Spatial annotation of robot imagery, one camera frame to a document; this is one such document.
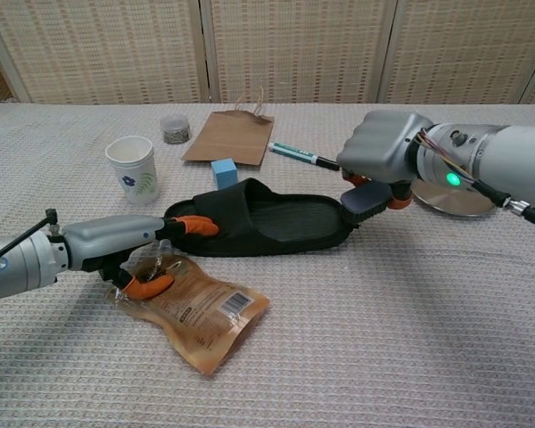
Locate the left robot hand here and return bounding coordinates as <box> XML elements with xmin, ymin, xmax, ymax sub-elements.
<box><xmin>62</xmin><ymin>214</ymin><xmax>219</xmax><ymax>300</ymax></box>

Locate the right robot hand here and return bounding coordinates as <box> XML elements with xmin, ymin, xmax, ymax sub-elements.
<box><xmin>336</xmin><ymin>111</ymin><xmax>429</xmax><ymax>210</ymax></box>

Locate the black slipper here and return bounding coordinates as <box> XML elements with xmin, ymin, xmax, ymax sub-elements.
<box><xmin>164</xmin><ymin>177</ymin><xmax>362</xmax><ymax>259</ymax></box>

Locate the white paper cup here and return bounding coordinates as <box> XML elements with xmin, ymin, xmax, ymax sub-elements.
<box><xmin>104</xmin><ymin>136</ymin><xmax>159</xmax><ymax>206</ymax></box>

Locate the green marker pen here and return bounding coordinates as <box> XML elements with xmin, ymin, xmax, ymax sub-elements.
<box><xmin>268</xmin><ymin>141</ymin><xmax>342</xmax><ymax>172</ymax></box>

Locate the round steel plate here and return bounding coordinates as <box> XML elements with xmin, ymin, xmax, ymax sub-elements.
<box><xmin>412</xmin><ymin>177</ymin><xmax>496</xmax><ymax>218</ymax></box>

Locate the small clear jar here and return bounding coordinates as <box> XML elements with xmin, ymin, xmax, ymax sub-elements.
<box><xmin>160</xmin><ymin>114</ymin><xmax>192</xmax><ymax>145</ymax></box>

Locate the brown snack pouch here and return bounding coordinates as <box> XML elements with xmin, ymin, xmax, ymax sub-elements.
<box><xmin>106</xmin><ymin>256</ymin><xmax>271</xmax><ymax>376</ymax></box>

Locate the blue foam cube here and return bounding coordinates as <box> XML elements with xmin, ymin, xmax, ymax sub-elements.
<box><xmin>210</xmin><ymin>158</ymin><xmax>239</xmax><ymax>191</ymax></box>

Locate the brown paper bag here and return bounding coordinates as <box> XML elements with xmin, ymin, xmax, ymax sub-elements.
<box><xmin>181</xmin><ymin>86</ymin><xmax>276</xmax><ymax>169</ymax></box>

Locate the woven beige tablecloth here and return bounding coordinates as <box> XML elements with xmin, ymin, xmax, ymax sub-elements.
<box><xmin>0</xmin><ymin>103</ymin><xmax>535</xmax><ymax>428</ymax></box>

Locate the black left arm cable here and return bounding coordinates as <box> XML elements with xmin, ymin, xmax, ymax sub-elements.
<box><xmin>0</xmin><ymin>208</ymin><xmax>58</xmax><ymax>269</ymax></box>

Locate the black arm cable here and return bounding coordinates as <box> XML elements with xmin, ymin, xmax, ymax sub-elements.
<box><xmin>470</xmin><ymin>177</ymin><xmax>535</xmax><ymax>232</ymax></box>
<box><xmin>0</xmin><ymin>208</ymin><xmax>58</xmax><ymax>269</ymax></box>

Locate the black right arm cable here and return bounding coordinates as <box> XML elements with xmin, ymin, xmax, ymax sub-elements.
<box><xmin>470</xmin><ymin>177</ymin><xmax>535</xmax><ymax>232</ymax></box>

